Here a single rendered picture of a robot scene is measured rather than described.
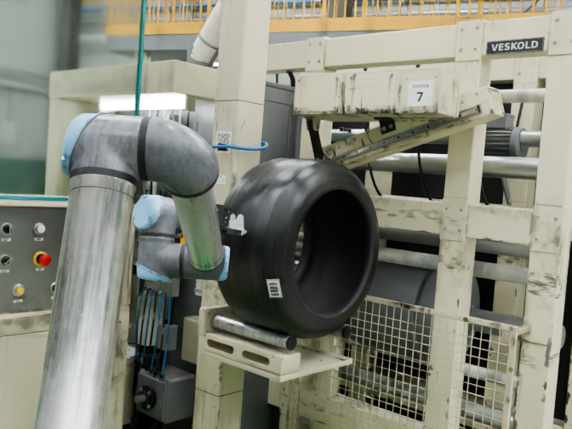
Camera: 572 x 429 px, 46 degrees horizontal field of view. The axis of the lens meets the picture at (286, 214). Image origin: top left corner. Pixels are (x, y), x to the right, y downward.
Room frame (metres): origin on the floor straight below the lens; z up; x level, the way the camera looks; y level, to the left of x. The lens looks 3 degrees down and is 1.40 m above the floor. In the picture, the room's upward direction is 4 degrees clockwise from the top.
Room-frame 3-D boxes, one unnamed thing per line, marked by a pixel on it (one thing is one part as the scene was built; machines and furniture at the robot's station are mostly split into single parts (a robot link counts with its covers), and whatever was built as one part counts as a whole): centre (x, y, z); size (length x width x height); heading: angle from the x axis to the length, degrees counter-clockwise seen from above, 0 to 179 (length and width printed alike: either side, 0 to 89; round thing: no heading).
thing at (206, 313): (2.37, 0.12, 0.90); 0.40 x 0.03 x 0.10; 138
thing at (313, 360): (2.26, -0.01, 0.80); 0.37 x 0.36 x 0.02; 138
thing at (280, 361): (2.15, 0.08, 0.84); 0.36 x 0.09 x 0.06; 48
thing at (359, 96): (2.39, -0.30, 1.71); 0.61 x 0.25 x 0.15; 48
